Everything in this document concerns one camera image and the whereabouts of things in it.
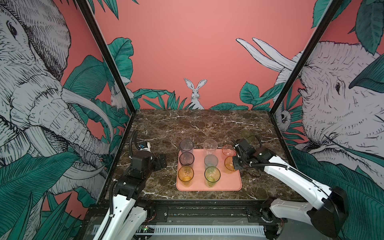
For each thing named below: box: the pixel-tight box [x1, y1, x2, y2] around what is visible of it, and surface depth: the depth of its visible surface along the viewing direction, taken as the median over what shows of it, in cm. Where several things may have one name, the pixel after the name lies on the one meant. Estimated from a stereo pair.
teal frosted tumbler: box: [204, 154, 219, 169], surface depth 85 cm
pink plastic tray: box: [176, 148, 243, 191], surface depth 85 cm
